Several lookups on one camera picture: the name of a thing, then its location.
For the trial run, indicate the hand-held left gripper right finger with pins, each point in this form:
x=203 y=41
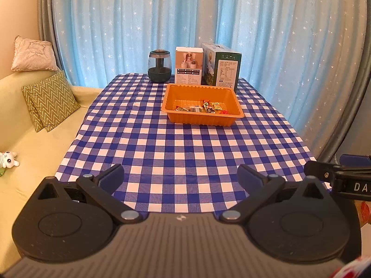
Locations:
x=249 y=176

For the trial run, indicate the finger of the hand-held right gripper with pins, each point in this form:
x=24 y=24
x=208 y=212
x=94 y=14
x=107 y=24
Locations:
x=320 y=170
x=356 y=160

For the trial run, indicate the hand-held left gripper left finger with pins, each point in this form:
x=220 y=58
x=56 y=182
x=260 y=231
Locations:
x=111 y=176

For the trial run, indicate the small red snack packet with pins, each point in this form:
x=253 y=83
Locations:
x=223 y=112

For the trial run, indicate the orange plastic tray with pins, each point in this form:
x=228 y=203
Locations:
x=203 y=118

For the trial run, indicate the dark green snack packet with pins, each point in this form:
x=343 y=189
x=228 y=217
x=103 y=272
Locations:
x=209 y=106

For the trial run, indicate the clear packet black sesame bar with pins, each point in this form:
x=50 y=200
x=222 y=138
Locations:
x=189 y=109

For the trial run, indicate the grey curtain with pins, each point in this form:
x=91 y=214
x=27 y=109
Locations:
x=345 y=115
x=46 y=5

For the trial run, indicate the blue white checked tablecloth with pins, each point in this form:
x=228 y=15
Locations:
x=188 y=144

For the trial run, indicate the yellow green sofa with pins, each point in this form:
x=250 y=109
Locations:
x=26 y=150

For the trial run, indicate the green zigzag pillow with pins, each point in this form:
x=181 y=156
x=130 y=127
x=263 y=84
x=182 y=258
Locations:
x=55 y=100
x=32 y=107

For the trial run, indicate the white plush toy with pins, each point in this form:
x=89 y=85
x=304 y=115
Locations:
x=8 y=160

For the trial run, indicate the green milk carton box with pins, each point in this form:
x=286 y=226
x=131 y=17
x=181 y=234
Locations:
x=223 y=68

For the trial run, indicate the dark green glass humidifier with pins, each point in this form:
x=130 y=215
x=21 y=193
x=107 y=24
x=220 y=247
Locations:
x=159 y=66

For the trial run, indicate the white humidifier box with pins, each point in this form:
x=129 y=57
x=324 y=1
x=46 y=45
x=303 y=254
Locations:
x=188 y=66

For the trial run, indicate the blue star curtain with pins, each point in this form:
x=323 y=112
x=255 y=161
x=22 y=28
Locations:
x=275 y=34

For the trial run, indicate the beige marbled pillow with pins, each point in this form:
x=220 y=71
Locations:
x=33 y=55

